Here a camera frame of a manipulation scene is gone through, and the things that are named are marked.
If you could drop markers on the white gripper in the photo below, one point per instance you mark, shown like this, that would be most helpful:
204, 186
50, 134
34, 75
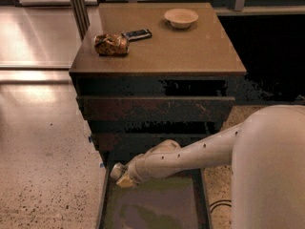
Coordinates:
132, 171

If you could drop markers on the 7up soda can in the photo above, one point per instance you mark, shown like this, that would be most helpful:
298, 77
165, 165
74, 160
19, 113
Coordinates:
117, 171

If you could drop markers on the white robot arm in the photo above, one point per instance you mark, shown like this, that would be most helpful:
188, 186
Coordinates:
267, 155

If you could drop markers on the middle drawer dark brown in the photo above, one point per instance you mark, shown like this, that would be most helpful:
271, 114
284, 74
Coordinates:
113, 142

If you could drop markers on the drawer dark brown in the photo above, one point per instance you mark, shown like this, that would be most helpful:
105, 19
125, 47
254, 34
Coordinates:
155, 108
113, 142

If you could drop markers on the open bottom drawer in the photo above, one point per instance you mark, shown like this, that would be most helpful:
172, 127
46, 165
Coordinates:
176, 202

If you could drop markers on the top drawer dark brown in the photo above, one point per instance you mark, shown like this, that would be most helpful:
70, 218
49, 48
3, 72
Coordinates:
155, 108

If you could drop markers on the brown drawer cabinet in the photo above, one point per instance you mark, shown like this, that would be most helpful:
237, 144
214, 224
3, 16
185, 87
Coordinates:
197, 61

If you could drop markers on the crumpled brown snack bag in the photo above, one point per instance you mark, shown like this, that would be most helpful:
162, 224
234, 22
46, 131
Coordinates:
111, 44

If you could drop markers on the white ceramic bowl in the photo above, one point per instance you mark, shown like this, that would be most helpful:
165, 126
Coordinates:
181, 18

